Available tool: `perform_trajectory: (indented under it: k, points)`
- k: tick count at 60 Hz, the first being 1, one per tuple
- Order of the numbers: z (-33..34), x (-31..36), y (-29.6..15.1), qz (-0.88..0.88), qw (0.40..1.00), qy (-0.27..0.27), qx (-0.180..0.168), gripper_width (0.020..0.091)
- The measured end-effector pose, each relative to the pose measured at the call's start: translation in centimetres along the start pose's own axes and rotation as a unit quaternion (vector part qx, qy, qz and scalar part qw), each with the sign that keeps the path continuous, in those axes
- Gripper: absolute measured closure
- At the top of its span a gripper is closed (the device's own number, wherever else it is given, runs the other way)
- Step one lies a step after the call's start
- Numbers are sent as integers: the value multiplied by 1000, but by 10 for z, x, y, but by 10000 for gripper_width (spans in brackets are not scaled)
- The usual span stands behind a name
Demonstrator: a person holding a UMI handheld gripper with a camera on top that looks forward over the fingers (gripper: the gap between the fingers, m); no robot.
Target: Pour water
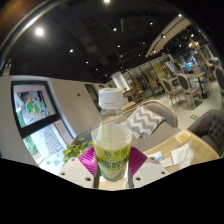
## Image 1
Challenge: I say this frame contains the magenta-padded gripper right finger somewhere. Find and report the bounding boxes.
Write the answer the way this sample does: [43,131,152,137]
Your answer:
[127,145,170,189]

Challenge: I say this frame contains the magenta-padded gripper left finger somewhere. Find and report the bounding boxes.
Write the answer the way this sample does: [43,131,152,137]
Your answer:
[59,145,99,189]

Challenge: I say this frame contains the clear green-labelled drink bottle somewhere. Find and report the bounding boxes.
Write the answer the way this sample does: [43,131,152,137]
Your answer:
[91,87,133,183]

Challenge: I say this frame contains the potted green plant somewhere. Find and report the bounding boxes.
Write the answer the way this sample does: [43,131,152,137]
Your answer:
[62,137,95,164]

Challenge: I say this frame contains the white paper napkin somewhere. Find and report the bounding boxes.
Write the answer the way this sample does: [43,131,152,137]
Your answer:
[170,143,192,165]

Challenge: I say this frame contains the grey white chevron pillow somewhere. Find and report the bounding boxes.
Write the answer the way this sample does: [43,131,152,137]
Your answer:
[126,105,166,140]

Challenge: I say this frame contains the yellow square card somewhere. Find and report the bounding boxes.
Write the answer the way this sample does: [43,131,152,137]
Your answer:
[174,129,192,144]

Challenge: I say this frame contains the grey wood-framed sofa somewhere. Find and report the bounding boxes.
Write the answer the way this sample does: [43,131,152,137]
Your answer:
[73,99,180,155]

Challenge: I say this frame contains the grey tufted armchair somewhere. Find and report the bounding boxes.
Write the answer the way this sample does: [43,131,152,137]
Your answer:
[187,109,224,158]

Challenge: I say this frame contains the white round column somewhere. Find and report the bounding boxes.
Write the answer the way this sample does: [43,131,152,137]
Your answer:
[111,70,131,92]

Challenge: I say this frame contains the yellow-panelled shelf unit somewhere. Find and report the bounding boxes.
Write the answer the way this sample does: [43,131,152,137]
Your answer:
[124,54,178,98]

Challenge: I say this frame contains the group of dining chairs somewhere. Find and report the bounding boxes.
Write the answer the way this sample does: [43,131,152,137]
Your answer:
[159,56,224,109]

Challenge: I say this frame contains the group of ceiling lights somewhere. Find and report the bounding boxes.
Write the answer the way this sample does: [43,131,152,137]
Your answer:
[33,0,201,64]

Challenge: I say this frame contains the black-framed wall poster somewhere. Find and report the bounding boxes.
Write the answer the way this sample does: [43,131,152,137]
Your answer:
[11,80,62,140]

